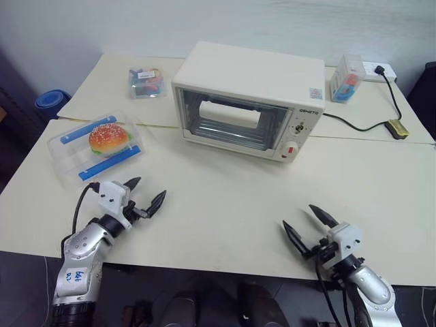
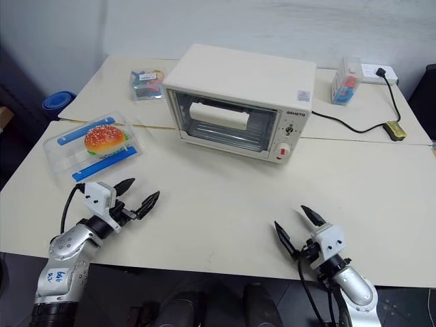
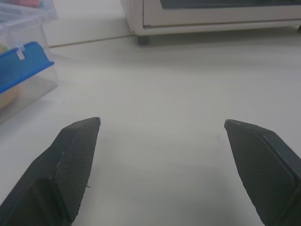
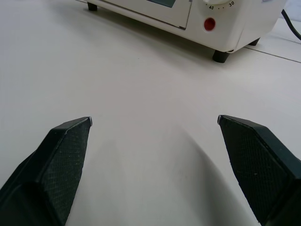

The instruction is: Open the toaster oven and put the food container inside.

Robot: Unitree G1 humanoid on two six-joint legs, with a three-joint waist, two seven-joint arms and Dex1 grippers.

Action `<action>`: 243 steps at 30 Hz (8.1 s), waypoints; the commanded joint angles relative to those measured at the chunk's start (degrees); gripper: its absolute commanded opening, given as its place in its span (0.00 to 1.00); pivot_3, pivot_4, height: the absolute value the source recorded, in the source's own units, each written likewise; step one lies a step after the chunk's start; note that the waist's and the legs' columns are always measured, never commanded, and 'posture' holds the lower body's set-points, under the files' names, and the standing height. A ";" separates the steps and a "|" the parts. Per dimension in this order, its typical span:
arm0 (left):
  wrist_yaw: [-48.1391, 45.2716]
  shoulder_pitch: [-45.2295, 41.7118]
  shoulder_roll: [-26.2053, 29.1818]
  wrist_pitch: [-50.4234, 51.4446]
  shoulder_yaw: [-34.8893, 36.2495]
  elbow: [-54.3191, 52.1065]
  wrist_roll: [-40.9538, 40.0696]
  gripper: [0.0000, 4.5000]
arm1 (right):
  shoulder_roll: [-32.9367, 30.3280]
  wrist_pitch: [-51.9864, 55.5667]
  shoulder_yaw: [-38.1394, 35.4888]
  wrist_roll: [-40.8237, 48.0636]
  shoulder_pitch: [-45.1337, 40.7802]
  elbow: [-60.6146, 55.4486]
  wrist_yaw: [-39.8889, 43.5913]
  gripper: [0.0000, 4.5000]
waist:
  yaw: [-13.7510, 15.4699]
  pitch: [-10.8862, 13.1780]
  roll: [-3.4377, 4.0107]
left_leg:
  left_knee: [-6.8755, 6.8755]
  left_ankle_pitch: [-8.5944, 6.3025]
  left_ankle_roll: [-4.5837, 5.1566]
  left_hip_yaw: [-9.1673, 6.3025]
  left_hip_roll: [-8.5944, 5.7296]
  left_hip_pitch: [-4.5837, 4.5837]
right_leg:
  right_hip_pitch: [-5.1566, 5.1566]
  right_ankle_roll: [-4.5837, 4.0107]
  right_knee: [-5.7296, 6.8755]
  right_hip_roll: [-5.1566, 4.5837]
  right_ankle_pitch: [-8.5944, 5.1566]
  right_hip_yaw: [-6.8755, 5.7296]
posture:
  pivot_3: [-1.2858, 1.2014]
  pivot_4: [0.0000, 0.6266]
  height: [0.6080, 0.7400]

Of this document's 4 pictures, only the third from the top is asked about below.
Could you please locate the white toaster oven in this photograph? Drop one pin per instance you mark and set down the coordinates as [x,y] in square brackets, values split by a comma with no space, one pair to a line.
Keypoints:
[211,16]

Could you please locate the clear plastic storage box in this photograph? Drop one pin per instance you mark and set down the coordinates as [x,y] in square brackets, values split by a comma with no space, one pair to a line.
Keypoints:
[45,9]

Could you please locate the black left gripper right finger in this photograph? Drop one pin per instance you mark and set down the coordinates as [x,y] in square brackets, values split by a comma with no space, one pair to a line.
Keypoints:
[265,169]

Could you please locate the clear box with blue lid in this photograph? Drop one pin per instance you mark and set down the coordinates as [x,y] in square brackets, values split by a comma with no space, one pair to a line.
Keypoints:
[21,73]

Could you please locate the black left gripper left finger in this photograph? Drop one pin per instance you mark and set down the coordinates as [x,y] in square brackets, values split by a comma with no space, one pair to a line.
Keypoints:
[58,174]

